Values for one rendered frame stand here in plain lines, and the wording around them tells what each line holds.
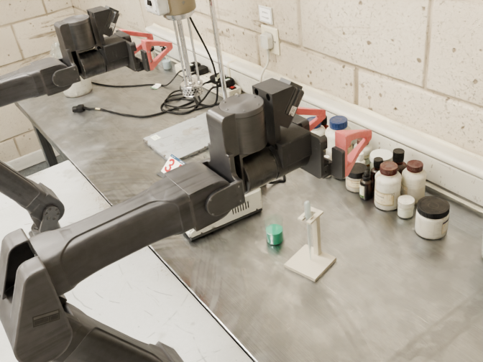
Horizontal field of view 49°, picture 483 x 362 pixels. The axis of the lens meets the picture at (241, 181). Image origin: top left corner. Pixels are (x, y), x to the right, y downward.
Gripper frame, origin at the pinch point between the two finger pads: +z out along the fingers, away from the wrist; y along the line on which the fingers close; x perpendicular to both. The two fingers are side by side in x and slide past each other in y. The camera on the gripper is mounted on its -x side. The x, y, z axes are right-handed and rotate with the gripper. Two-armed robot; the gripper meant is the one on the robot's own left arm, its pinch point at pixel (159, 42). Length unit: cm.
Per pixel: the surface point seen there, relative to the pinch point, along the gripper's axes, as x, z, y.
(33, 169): 130, -8, 218
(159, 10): -1.5, 10.3, 19.1
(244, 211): 37.8, 2.9, -23.5
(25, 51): 58, 13, 225
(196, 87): 23.2, 17.7, 19.5
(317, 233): 33, 6, -46
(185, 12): 0.5, 17.1, 17.8
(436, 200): 33, 33, -55
